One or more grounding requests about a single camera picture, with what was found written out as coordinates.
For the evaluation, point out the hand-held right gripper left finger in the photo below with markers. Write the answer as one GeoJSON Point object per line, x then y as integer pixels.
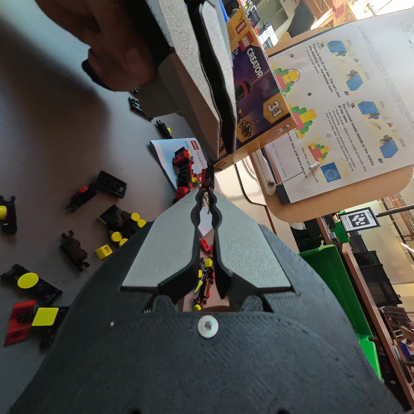
{"type": "Point", "coordinates": [162, 255]}

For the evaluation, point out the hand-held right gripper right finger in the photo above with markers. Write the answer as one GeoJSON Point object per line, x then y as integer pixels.
{"type": "Point", "coordinates": [252, 255]}

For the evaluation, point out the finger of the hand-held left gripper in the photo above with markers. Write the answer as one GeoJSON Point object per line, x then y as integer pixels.
{"type": "Point", "coordinates": [184, 84]}
{"type": "Point", "coordinates": [220, 71]}

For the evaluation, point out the black red lego leg piece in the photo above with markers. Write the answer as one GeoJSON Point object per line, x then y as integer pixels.
{"type": "Point", "coordinates": [206, 184]}

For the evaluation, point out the red yellow black lego model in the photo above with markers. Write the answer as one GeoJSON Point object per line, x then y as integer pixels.
{"type": "Point", "coordinates": [183, 168]}

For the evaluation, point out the pile of lego pieces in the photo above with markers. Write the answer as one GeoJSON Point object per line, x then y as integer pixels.
{"type": "Point", "coordinates": [26, 280]}

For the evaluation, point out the purple lego set box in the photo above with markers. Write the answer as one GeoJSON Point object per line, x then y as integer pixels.
{"type": "Point", "coordinates": [262, 90]}

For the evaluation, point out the person's left hand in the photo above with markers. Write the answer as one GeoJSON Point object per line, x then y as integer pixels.
{"type": "Point", "coordinates": [103, 39]}

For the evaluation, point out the open spider instruction booklet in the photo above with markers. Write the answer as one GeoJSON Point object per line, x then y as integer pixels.
{"type": "Point", "coordinates": [165, 152]}

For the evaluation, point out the green plastic bin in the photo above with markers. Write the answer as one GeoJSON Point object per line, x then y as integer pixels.
{"type": "Point", "coordinates": [336, 284]}

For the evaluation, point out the small marker tag card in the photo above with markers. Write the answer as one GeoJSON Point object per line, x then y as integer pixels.
{"type": "Point", "coordinates": [359, 220]}

